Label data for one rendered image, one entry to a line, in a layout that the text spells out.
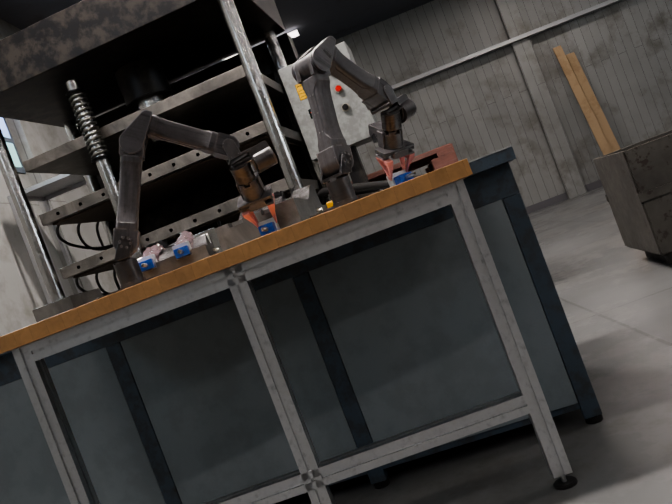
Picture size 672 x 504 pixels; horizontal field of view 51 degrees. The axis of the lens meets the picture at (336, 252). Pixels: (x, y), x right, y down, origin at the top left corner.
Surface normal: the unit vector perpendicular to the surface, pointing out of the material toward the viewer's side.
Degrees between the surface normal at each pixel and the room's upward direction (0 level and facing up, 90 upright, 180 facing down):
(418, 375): 90
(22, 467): 90
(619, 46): 90
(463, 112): 90
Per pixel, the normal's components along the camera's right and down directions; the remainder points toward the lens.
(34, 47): -0.17, 0.08
